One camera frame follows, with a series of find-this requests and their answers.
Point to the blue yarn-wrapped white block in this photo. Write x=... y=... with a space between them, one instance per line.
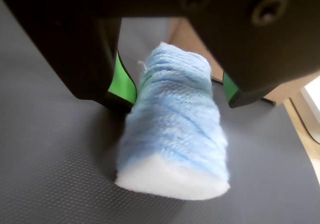
x=172 y=124

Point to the open cardboard box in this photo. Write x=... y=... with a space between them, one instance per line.
x=190 y=34

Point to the large gray table mat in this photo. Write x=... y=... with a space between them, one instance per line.
x=62 y=171

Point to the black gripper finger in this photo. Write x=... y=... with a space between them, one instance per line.
x=62 y=47
x=262 y=47

